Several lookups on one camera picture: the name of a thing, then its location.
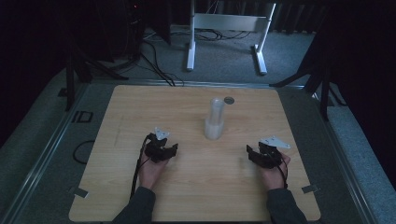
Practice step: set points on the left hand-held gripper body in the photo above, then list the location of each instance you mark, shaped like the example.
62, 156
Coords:
155, 151

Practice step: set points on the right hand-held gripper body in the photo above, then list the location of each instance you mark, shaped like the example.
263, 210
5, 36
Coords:
269, 157

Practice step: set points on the person's right hand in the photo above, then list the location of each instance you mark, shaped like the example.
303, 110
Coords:
274, 179

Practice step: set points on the person's left hand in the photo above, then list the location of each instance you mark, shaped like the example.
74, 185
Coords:
151, 174

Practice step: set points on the grey tape piece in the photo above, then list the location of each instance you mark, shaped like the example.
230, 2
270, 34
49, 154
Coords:
310, 188
81, 193

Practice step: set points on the round grey table grommet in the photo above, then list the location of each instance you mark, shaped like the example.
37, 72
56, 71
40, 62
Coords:
229, 100

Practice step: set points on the black tripod stand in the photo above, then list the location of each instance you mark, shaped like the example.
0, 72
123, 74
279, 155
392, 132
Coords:
324, 96
70, 87

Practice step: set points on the dark equipment rack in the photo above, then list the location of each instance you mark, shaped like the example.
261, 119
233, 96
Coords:
124, 31

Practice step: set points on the white metal stand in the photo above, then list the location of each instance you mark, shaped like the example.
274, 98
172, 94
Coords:
230, 22

